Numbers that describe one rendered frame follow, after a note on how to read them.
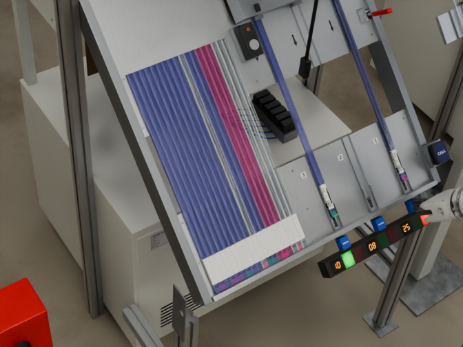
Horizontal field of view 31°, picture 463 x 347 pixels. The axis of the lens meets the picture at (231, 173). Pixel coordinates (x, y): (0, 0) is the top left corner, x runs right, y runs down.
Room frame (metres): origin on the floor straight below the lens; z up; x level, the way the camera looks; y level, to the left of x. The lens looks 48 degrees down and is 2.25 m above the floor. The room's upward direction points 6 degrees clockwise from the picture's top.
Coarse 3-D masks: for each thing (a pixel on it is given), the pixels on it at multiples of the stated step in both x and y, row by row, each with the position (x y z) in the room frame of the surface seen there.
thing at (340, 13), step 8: (336, 0) 1.67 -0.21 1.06; (336, 8) 1.65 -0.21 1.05; (344, 16) 1.65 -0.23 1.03; (344, 24) 1.63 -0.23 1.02; (344, 32) 1.62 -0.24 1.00; (352, 40) 1.61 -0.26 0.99; (352, 48) 1.59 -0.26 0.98; (360, 56) 1.59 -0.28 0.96; (360, 64) 1.57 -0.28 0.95; (360, 72) 1.56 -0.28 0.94; (368, 80) 1.55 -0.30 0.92; (368, 88) 1.53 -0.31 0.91; (376, 104) 1.51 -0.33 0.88; (376, 112) 1.50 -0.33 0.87; (384, 120) 1.49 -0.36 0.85; (384, 128) 1.47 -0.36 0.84; (384, 136) 1.46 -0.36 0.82; (392, 144) 1.45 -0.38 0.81; (400, 176) 1.40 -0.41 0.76
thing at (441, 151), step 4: (440, 144) 1.47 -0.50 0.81; (436, 148) 1.46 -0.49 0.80; (440, 148) 1.47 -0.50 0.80; (444, 148) 1.47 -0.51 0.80; (436, 152) 1.45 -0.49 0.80; (440, 152) 1.46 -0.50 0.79; (444, 152) 1.46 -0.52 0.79; (440, 156) 1.45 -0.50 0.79; (444, 156) 1.46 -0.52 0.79; (448, 156) 1.46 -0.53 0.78; (440, 160) 1.44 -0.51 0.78
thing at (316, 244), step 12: (432, 180) 1.42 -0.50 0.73; (408, 192) 1.38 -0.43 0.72; (420, 192) 1.38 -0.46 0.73; (384, 204) 1.33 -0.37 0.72; (396, 204) 1.33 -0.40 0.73; (372, 216) 1.29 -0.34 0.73; (348, 228) 1.24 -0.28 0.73; (324, 240) 1.20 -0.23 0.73; (300, 252) 1.16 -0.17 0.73; (276, 264) 1.12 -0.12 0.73; (252, 276) 1.08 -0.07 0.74; (228, 288) 1.04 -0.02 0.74; (216, 300) 1.01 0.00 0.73
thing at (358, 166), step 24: (408, 120) 1.53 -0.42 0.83; (336, 144) 1.40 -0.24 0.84; (360, 144) 1.43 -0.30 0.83; (384, 144) 1.45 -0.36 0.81; (408, 144) 1.48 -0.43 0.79; (288, 168) 1.31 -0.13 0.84; (336, 168) 1.36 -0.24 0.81; (360, 168) 1.38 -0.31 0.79; (384, 168) 1.41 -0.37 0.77; (408, 168) 1.43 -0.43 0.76; (288, 192) 1.27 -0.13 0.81; (312, 192) 1.29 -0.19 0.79; (336, 192) 1.31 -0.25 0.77; (360, 192) 1.34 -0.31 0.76; (384, 192) 1.36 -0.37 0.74; (312, 216) 1.25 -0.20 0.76; (336, 216) 1.27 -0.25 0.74; (360, 216) 1.29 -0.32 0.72; (192, 240) 1.11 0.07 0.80; (312, 240) 1.20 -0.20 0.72
